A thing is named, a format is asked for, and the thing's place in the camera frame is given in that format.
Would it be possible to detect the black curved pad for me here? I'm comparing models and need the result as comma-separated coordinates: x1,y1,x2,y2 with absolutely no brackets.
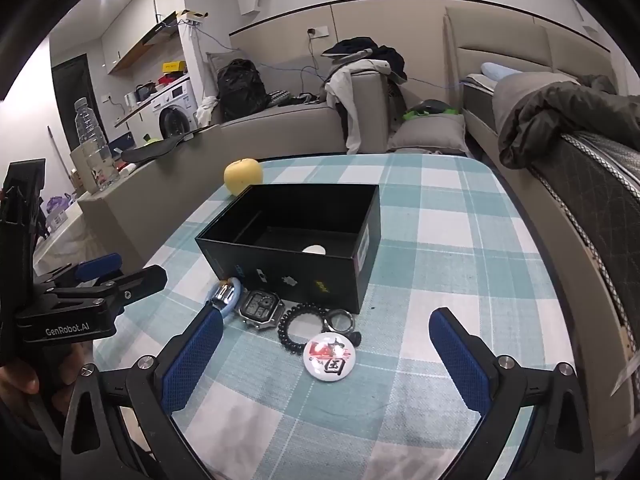
121,136,196,163

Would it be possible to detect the white round pin badge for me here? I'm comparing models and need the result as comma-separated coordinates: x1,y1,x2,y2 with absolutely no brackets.
303,332,357,376

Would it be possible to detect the black bead bracelet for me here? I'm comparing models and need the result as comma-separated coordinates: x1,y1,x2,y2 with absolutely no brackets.
276,302,328,356

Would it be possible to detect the black range hood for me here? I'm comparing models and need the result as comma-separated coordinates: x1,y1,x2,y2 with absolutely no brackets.
135,12,183,48

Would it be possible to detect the grey cushion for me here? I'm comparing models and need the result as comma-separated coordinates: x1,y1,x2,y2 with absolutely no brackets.
387,112,471,156

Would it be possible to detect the light grey hoodie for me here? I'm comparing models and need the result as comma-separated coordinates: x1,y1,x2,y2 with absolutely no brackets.
325,60,396,156

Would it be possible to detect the grey sofa pillow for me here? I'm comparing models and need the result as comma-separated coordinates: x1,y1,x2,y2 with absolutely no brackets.
206,50,246,106

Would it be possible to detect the teal checkered tablecloth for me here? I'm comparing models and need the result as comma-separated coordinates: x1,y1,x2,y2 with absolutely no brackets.
95,152,581,480

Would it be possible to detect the clear plastic water bottle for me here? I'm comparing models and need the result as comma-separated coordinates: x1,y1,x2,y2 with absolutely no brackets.
75,97,121,192

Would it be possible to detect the blue ring bracelet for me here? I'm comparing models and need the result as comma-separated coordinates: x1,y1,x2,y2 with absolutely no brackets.
207,279,244,318

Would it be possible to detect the silver metal ring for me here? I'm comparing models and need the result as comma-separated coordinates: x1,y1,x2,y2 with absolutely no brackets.
325,310,357,334

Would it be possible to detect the black cardboard box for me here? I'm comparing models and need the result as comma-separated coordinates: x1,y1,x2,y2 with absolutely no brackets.
195,183,382,315

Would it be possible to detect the yellow apple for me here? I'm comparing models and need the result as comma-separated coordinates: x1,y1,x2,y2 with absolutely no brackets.
223,158,264,196

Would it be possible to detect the beige sofa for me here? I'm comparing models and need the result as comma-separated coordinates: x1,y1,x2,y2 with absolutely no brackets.
80,67,396,266

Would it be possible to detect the dark door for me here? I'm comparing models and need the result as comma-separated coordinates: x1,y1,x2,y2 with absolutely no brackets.
51,57,91,151

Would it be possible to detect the white washing machine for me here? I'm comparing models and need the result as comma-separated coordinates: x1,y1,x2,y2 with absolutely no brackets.
150,80,198,141

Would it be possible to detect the beige upholstered bed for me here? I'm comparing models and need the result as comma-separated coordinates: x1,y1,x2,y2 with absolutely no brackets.
442,7,640,426

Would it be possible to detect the dark grey duvet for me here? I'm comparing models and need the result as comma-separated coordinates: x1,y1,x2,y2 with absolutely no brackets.
492,72,640,168

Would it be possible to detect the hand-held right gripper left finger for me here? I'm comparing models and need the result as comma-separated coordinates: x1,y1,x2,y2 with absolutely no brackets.
60,304,224,480

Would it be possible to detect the dark clothes pile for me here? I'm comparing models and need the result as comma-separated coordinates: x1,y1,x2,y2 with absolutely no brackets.
321,37,408,83

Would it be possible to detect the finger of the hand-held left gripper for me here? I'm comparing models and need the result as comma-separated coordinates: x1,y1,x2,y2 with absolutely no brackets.
35,254,123,291
50,265,168,312

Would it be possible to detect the person's left hand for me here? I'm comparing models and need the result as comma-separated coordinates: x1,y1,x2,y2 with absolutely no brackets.
0,357,41,397

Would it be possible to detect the light blue pillow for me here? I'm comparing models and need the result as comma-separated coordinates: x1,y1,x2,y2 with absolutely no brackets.
480,61,521,81

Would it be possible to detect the green and grey garment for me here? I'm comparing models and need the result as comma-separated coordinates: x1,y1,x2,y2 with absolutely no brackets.
402,101,458,121

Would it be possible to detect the white cloth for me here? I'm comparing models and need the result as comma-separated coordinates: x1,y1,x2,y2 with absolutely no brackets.
196,95,219,126

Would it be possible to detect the black backpack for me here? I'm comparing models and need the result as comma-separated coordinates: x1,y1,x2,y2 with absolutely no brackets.
217,58,268,122

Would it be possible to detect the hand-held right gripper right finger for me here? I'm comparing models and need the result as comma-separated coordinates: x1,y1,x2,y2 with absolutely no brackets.
428,307,597,480

